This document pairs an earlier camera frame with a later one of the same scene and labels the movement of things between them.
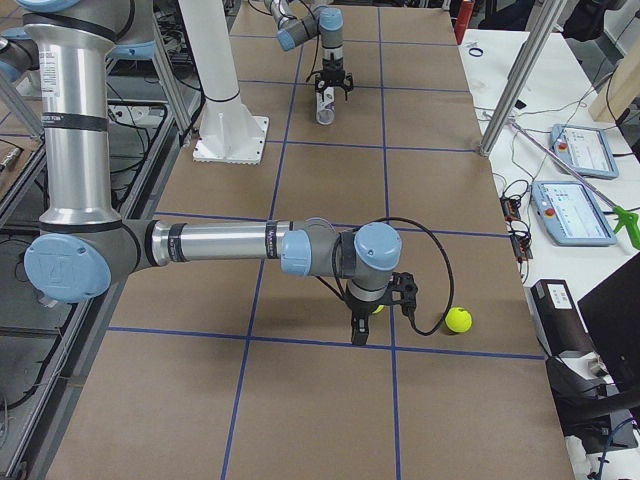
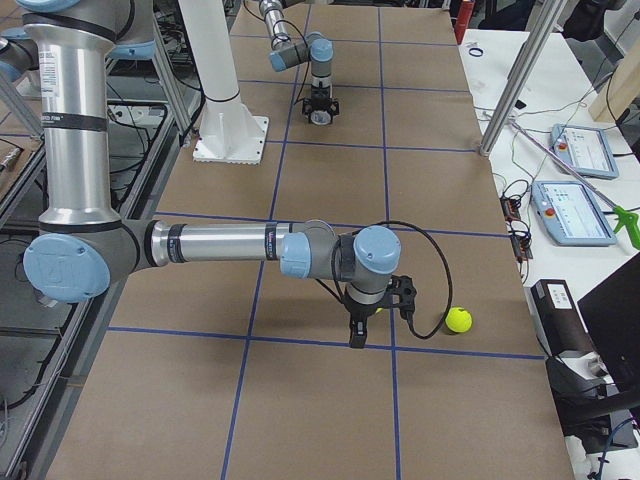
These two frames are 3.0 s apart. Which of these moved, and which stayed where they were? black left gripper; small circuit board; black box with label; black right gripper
Moved: black left gripper
Stayed: black box with label; small circuit board; black right gripper
